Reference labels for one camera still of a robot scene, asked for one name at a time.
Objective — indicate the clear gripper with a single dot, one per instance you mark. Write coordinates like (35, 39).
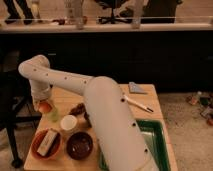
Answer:
(36, 103)

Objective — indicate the white box in bowl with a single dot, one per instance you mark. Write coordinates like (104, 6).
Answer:
(47, 142)

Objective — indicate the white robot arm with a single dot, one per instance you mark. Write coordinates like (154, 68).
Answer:
(103, 98)

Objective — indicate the white round container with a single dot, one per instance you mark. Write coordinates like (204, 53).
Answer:
(68, 123)

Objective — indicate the small metal cup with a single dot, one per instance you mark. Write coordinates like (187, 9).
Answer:
(86, 116)

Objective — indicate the red apple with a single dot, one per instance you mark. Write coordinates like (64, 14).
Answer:
(44, 107)

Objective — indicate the grey folded cloth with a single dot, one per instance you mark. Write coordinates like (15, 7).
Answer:
(135, 88)

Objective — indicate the dark red grapes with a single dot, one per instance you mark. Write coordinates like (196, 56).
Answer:
(78, 109)

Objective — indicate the green plastic tray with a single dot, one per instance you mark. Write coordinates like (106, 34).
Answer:
(156, 140)

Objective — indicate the black office chair background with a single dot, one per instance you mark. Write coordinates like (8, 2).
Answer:
(112, 4)

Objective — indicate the dark red bowl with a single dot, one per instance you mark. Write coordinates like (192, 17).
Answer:
(79, 145)

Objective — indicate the green plastic cup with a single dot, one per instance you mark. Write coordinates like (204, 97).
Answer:
(53, 115)

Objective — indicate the orange bowl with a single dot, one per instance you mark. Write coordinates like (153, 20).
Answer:
(53, 150)

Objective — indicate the black office chair left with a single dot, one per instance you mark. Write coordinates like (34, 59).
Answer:
(14, 94)

